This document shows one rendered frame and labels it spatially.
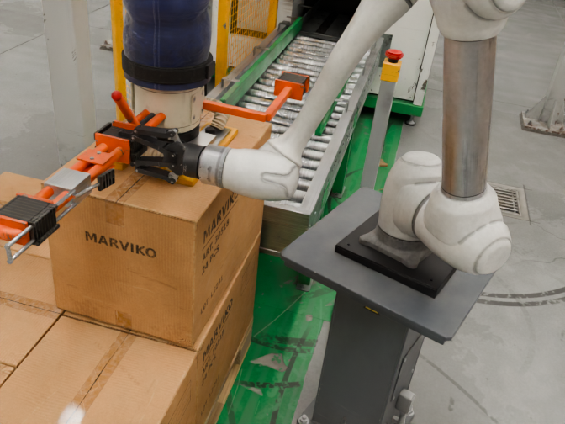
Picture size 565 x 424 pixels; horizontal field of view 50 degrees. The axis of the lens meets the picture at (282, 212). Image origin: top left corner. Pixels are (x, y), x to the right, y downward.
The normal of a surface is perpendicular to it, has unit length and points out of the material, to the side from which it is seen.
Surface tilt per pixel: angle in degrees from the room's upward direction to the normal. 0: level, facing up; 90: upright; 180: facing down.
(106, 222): 90
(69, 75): 90
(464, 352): 0
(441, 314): 0
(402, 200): 83
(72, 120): 90
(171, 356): 0
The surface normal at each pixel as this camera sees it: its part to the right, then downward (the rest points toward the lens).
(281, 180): 0.11, 0.14
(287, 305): 0.10, -0.83
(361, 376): -0.56, 0.41
